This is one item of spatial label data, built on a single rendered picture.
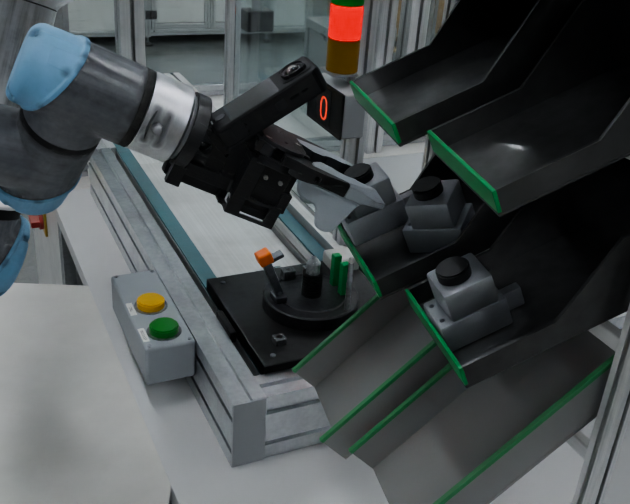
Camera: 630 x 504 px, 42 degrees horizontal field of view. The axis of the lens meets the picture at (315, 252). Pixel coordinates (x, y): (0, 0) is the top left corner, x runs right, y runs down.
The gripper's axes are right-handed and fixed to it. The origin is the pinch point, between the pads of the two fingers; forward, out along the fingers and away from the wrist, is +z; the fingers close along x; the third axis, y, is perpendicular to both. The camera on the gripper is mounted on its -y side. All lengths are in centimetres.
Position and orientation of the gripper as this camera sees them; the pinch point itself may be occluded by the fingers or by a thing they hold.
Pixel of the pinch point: (368, 184)
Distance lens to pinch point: 85.3
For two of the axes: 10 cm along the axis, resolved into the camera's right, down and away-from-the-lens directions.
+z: 8.4, 3.2, 4.3
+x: 2.5, 4.7, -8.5
